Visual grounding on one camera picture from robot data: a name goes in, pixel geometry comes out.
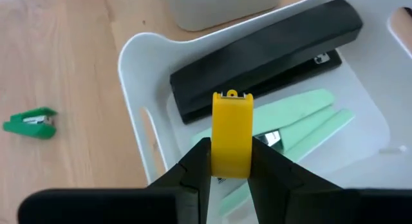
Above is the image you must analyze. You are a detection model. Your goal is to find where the large black stapler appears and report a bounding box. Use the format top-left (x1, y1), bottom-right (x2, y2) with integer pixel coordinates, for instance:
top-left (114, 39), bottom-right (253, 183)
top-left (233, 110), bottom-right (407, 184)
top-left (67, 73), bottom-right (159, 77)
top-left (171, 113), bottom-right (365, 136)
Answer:
top-left (169, 0), bottom-right (364, 125)

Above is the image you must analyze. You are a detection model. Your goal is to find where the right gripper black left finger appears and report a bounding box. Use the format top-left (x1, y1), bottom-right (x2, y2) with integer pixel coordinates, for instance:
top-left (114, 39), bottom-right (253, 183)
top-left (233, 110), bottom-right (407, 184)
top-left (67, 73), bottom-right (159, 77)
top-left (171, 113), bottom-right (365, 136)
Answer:
top-left (147, 136), bottom-right (212, 224)

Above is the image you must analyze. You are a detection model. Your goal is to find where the white plastic bin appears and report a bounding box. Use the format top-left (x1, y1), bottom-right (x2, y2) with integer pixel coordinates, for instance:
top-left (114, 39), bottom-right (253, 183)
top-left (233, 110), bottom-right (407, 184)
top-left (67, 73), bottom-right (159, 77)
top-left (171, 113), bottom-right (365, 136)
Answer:
top-left (117, 0), bottom-right (412, 224)

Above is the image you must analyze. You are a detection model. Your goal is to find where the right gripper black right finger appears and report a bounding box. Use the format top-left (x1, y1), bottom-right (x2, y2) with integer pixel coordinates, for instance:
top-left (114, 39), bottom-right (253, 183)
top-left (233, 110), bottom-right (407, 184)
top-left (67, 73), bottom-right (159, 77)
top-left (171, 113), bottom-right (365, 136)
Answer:
top-left (247, 136), bottom-right (352, 224)

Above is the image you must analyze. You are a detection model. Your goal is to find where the green mini stapler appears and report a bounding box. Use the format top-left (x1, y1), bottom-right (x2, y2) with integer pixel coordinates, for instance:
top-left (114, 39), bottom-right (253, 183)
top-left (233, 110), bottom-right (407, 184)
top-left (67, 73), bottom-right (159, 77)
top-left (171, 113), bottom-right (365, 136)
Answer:
top-left (2, 107), bottom-right (59, 140)

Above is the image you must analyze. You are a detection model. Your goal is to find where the grey plastic bin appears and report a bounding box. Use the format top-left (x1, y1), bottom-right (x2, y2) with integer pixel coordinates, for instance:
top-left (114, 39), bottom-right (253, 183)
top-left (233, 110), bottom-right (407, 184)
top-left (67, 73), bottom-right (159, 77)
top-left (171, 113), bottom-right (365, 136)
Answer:
top-left (167, 0), bottom-right (282, 32)

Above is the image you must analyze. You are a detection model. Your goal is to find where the mint green stapler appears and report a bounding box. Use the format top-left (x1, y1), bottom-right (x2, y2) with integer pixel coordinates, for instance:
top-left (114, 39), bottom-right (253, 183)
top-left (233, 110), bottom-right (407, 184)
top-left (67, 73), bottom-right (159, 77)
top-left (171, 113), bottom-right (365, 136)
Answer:
top-left (189, 88), bottom-right (355, 218)

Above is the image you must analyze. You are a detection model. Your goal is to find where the yellow mini stapler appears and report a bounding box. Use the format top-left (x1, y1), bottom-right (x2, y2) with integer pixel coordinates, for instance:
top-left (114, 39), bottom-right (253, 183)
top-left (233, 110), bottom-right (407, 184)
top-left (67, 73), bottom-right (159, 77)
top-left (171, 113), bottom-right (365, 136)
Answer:
top-left (211, 89), bottom-right (255, 180)

